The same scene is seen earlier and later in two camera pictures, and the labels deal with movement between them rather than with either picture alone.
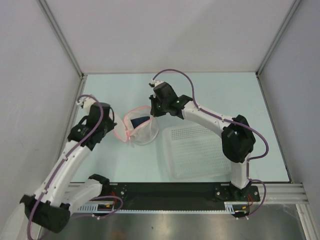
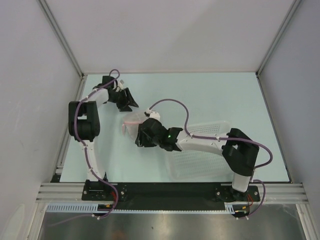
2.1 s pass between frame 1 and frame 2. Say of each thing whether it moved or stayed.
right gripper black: moved
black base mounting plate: stayed
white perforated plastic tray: stayed
